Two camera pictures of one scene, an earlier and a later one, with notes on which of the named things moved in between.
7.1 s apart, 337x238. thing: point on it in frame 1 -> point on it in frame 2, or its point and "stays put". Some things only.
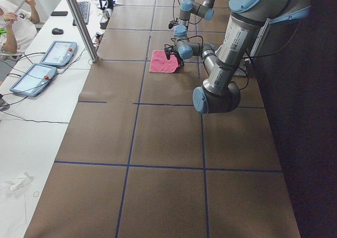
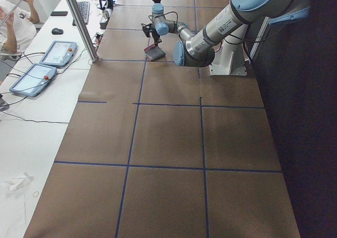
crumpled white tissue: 15,184 stays put
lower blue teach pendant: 34,80 stays put
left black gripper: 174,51 -> 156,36
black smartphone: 59,13 stays put
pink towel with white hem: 159,62 -> 152,53
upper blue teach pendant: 60,53 stays put
